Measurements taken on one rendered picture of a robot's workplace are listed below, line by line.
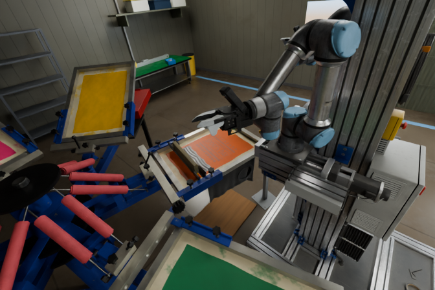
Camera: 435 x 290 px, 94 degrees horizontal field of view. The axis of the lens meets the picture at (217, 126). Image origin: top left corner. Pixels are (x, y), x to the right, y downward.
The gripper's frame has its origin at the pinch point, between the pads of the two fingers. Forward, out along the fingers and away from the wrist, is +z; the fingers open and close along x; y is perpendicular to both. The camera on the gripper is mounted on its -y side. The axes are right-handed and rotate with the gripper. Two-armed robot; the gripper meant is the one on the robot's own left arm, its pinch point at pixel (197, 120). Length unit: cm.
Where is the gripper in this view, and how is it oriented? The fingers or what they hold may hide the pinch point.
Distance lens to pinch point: 65.8
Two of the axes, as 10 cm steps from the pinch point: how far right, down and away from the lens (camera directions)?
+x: -4.1, -3.4, 8.4
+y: 1.5, 8.9, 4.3
